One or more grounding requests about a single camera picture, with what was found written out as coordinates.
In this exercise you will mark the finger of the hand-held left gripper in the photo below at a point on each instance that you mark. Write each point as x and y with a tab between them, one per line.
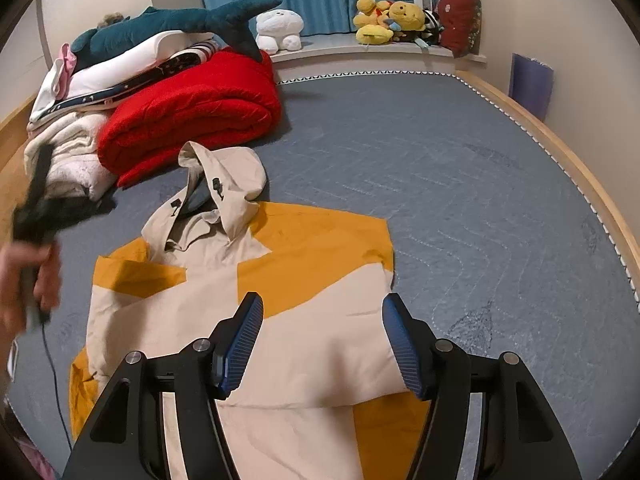
41	170
85	208

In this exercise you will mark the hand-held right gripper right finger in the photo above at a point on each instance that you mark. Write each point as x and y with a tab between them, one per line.
405	345

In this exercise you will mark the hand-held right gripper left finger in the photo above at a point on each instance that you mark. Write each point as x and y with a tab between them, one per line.
240	345

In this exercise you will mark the beige and yellow hooded jacket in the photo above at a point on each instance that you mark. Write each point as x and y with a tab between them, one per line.
310	340

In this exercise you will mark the person's left hand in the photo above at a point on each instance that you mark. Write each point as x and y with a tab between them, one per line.
47	280

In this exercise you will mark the cream folded fleece blanket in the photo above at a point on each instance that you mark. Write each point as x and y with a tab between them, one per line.
75	145

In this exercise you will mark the white and pink folded quilt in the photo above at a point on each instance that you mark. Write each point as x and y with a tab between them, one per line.
55	80

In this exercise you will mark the navy star-print cloth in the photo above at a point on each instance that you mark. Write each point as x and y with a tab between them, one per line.
100	94

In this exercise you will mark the white wardrobe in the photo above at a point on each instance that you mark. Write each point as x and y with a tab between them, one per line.
25	60

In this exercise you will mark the red folded blanket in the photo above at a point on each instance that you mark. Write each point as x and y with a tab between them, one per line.
190	110

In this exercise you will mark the white pillow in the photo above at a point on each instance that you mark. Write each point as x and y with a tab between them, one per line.
135	57

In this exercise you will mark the grey quilted mattress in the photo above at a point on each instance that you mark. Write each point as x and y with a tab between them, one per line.
475	210

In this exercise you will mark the brown fluffy plush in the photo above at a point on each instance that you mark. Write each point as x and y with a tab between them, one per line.
112	20

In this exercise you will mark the dark teal shark plush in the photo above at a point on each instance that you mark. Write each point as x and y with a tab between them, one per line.
165	22

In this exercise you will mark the white plush toy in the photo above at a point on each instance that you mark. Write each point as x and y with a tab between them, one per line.
280	25

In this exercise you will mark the white window ledge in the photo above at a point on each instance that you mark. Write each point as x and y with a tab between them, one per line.
340	55

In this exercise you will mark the yellow duck plush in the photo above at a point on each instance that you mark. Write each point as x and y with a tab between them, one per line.
367	10
375	36

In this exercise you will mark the black and white striped plush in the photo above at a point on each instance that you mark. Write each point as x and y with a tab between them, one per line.
432	22

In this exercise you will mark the yellow bear plush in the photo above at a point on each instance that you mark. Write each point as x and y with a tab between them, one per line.
407	17

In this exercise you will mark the dark red cushion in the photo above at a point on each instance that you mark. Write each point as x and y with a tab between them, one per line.
460	20

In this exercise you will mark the wooden bed frame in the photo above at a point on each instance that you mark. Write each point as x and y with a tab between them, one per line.
11	150

